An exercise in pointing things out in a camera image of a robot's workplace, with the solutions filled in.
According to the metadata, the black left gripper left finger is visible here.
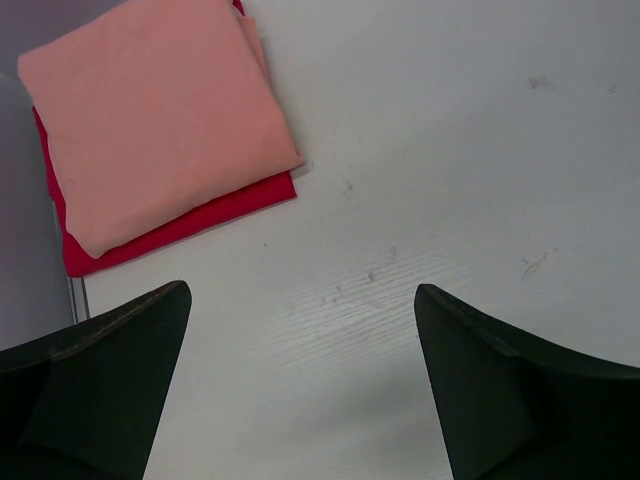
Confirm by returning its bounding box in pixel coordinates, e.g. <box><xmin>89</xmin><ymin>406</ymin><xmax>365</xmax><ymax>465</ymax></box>
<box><xmin>1</xmin><ymin>280</ymin><xmax>192</xmax><ymax>479</ymax></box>

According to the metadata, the folded pink t-shirt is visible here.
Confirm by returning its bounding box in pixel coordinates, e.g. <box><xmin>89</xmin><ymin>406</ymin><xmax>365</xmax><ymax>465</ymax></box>
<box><xmin>17</xmin><ymin>0</ymin><xmax>306</xmax><ymax>260</ymax></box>

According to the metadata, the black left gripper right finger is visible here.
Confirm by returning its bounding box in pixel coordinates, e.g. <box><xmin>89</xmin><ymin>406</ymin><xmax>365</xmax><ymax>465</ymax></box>
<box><xmin>414</xmin><ymin>284</ymin><xmax>639</xmax><ymax>479</ymax></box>

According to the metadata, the folded red t-shirt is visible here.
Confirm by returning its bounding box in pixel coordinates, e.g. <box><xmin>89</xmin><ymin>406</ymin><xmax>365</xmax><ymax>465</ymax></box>
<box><xmin>31</xmin><ymin>0</ymin><xmax>297</xmax><ymax>277</ymax></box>

